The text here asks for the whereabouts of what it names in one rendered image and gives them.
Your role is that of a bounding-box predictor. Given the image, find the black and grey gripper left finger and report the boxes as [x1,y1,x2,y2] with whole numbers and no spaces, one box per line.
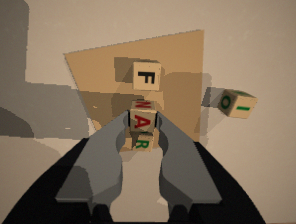
[2,110,130,224]

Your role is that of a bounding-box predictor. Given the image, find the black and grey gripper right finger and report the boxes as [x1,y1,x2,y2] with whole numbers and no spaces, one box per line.
[155,111,266,224]

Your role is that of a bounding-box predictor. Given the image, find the tan mat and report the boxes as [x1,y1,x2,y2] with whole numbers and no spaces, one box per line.
[64,30,204,142]

